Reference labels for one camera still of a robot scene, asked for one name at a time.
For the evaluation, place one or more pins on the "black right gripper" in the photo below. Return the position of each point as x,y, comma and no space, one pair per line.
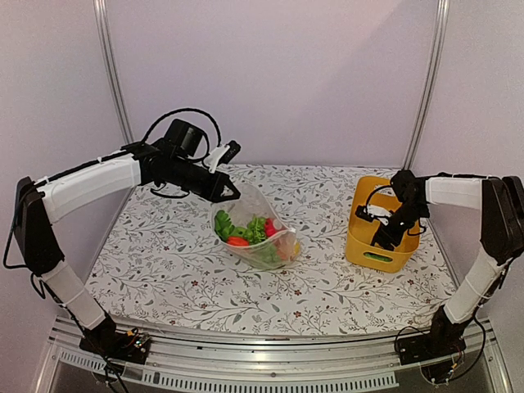
381,237

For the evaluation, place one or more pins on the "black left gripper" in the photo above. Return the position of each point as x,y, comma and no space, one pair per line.
214,192

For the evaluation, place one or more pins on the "green leafy vegetable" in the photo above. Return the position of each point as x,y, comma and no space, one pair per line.
225,228

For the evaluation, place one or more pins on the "clear zip top bag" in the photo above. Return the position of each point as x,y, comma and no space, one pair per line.
275,252

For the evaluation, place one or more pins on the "green bitter gourd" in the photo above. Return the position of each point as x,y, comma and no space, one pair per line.
379,257

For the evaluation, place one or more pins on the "green grapes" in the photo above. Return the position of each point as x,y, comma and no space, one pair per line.
255,231

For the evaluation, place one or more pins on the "orange carrot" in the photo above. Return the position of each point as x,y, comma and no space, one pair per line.
237,241

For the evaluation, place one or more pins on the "red fruit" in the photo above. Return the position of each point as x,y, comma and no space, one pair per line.
269,228

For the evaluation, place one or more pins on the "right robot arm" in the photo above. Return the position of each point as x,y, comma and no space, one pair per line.
499,201

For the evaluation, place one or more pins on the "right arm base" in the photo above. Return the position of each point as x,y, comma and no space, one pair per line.
438,361

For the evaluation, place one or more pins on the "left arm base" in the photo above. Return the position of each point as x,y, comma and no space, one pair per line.
131,346

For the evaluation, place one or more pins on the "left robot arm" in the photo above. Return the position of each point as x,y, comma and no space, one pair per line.
40,204

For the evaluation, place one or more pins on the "yellow plastic basket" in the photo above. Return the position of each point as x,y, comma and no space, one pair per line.
360,233

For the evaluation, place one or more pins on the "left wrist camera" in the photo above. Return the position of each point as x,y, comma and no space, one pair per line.
222,154

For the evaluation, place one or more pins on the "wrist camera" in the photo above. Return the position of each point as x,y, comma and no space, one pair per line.
371,213
222,154

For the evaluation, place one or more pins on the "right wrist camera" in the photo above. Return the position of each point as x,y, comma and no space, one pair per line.
371,213

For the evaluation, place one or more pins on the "right aluminium post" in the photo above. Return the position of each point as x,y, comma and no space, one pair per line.
436,49

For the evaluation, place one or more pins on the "aluminium post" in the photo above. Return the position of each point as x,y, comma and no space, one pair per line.
109,60
436,49

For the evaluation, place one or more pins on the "aluminium front rail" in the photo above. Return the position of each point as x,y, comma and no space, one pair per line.
190,360

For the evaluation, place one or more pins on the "left aluminium post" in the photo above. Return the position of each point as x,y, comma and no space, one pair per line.
109,60

